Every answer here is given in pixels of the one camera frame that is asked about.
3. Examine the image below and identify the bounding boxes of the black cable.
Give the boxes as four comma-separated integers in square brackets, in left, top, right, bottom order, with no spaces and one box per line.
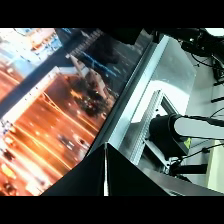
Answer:
[189,53,224,72]
[170,142,224,168]

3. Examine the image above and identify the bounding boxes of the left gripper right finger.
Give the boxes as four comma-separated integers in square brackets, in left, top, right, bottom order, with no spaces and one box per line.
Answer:
[105,142,172,197]

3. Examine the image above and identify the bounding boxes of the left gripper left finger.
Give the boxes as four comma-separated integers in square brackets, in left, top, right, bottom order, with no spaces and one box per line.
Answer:
[41,142,107,197]

